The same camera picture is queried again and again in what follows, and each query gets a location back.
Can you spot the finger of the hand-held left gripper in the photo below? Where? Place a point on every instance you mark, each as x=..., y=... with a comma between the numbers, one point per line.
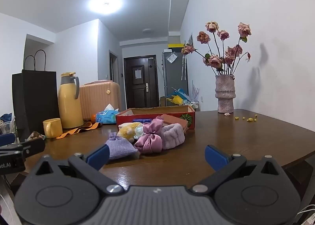
x=34, y=146
x=6, y=139

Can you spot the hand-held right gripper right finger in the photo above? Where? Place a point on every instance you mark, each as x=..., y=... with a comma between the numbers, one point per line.
x=216, y=156

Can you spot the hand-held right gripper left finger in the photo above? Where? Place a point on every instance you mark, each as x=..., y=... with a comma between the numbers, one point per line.
x=98, y=156

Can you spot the purple fabric sachet pouch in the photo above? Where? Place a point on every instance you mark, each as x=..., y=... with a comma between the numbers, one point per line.
x=120, y=147

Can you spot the yellow white plush toy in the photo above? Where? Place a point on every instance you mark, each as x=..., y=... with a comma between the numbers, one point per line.
x=128, y=130

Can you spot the red cardboard box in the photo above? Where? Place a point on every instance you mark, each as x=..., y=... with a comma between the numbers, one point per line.
x=125, y=119

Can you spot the pink fluffy headband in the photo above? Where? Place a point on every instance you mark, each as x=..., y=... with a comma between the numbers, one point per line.
x=173, y=137

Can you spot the clear plastic cup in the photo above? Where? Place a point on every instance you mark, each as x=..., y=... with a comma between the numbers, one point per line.
x=139, y=130

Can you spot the blue handkerchief tissue pack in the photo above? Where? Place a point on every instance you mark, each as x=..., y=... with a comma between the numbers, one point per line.
x=141, y=120

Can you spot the snack packet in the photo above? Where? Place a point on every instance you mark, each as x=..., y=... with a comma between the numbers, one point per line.
x=37, y=136

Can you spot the clear glass jar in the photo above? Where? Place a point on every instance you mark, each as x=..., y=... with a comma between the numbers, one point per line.
x=7, y=126

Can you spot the yellow mug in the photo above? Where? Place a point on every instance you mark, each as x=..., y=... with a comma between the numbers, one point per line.
x=53, y=129

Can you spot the orange cloth band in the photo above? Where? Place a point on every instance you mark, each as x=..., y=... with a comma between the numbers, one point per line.
x=73, y=131

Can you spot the light blue tissue pack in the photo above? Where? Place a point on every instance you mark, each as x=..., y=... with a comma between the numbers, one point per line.
x=105, y=118

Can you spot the black paper bag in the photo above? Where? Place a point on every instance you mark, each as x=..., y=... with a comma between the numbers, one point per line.
x=34, y=97

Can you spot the scattered yellow crumbs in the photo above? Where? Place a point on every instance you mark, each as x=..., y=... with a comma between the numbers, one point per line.
x=251, y=119

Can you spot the yellow thermos jug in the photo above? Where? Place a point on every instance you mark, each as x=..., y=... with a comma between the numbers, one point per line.
x=70, y=107

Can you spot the pink ribbed suitcase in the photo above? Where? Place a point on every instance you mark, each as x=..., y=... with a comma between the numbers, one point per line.
x=98, y=102

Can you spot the reddish brown notebook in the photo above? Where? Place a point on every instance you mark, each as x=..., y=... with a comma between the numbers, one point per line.
x=174, y=119

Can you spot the pink ceramic vase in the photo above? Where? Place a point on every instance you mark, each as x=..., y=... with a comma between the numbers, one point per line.
x=225, y=94

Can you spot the yellow bag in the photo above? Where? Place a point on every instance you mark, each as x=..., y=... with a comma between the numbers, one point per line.
x=176, y=100

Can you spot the purple dried flower bunch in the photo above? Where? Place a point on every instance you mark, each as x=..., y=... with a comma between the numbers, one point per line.
x=195, y=89

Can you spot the dark brown entrance door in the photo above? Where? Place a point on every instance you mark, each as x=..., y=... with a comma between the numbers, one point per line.
x=140, y=92

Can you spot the brown cardboard carton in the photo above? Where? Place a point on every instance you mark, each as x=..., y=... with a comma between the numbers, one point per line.
x=162, y=101

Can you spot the dark wooden chair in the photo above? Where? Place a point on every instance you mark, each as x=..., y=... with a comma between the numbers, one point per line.
x=302, y=173

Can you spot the grey refrigerator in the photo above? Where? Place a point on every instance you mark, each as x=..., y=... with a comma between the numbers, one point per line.
x=172, y=77

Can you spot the dried pink roses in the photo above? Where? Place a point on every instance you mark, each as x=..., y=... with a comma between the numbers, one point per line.
x=214, y=61

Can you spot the yellow black box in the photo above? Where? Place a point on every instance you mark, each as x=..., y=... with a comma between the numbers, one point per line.
x=176, y=45

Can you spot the small hallway ceiling lamp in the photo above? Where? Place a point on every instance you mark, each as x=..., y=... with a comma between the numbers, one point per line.
x=147, y=31

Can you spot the round ceiling lamp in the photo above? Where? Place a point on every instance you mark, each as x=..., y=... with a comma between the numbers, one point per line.
x=105, y=3

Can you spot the framed wall picture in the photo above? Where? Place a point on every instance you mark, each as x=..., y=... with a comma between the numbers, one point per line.
x=191, y=40

